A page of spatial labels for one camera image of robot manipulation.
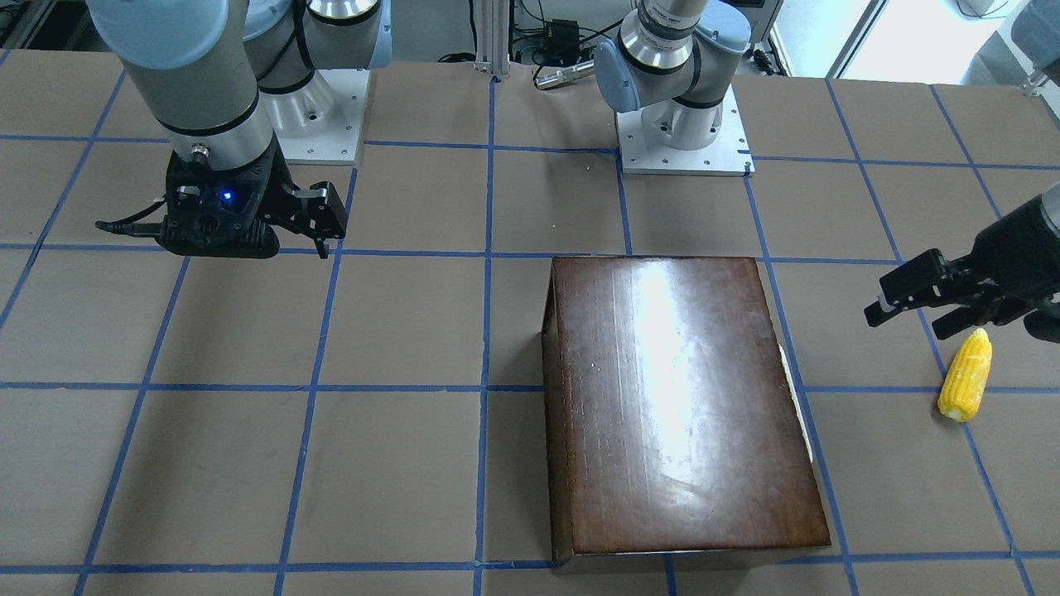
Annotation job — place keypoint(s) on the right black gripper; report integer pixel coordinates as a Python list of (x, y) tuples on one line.
[(280, 199)]

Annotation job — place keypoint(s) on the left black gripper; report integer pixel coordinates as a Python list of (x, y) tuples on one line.
[(1015, 245)]

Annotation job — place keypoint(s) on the yellow corn cob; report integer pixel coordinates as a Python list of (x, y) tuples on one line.
[(964, 385)]

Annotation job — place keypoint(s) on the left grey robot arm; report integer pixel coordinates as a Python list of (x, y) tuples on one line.
[(684, 53)]

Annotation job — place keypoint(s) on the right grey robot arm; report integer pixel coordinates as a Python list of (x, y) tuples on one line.
[(232, 83)]

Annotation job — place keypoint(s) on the dark brown wooden drawer cabinet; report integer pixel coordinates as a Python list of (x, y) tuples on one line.
[(672, 425)]

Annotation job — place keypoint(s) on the silver cylinder tool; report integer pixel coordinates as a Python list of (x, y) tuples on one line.
[(564, 76)]

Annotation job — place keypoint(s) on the black power adapter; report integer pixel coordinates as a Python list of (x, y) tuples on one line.
[(561, 35)]

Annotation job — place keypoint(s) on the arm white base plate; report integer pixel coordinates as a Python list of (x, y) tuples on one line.
[(672, 139), (321, 123)]

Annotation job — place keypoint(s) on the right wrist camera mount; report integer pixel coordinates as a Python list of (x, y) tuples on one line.
[(206, 212)]

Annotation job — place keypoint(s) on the aluminium frame post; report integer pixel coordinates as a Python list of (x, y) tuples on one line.
[(492, 35)]

